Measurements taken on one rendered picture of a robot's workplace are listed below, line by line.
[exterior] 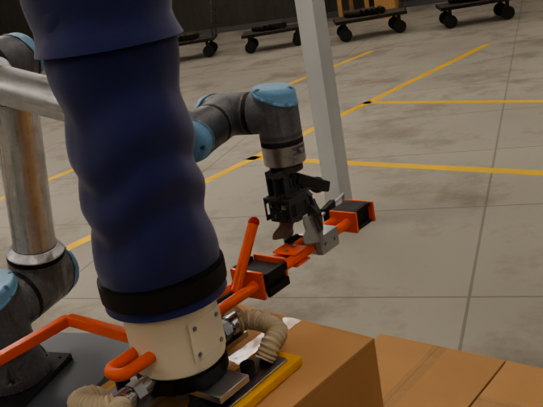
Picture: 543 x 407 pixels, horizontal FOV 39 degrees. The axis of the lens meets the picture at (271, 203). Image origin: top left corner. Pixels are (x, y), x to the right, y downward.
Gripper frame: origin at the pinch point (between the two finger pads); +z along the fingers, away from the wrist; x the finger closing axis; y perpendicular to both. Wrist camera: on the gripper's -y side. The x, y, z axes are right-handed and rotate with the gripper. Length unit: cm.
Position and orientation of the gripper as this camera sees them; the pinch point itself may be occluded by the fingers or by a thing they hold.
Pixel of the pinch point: (305, 246)
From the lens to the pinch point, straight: 169.1
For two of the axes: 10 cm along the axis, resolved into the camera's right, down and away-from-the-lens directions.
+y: -6.2, 3.5, -7.0
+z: 1.6, 9.3, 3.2
